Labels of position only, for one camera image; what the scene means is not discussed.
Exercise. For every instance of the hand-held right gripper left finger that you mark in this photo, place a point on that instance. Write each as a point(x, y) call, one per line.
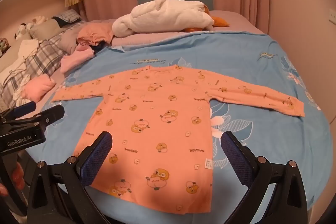
point(97, 158)

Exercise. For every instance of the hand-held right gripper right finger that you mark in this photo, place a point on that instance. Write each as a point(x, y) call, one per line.
point(236, 158)

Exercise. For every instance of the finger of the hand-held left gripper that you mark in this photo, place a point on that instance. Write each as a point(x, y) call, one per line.
point(50, 113)
point(25, 108)

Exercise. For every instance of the orange cartoon print shirt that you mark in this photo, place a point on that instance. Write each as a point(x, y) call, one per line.
point(157, 121)

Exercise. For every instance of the person's left hand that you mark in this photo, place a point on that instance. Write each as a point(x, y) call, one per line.
point(19, 178)

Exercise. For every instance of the salmon pink folded cloth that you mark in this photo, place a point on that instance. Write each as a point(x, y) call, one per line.
point(39, 87)

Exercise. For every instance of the grey plaid quilt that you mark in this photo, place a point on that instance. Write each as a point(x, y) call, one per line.
point(44, 53)

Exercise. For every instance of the light pink garment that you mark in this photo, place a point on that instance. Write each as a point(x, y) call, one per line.
point(76, 58)

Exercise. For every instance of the small white plush toys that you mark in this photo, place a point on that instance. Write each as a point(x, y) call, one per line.
point(25, 29)

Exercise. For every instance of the grey pillow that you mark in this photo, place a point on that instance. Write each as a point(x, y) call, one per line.
point(46, 29)

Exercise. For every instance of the dark navy cloth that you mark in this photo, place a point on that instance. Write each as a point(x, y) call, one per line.
point(98, 47)

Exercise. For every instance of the blue floral printed blanket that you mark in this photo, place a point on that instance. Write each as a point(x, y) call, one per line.
point(262, 69)

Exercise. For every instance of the orange crumpled garment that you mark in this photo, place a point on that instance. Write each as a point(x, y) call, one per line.
point(97, 32)

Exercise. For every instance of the blue plaid pillow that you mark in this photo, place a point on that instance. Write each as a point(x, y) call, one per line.
point(67, 16)

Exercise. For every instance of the white goose plush toy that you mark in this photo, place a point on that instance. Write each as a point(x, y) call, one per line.
point(162, 16)

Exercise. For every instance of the white wall socket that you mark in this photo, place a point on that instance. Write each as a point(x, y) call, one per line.
point(332, 15)

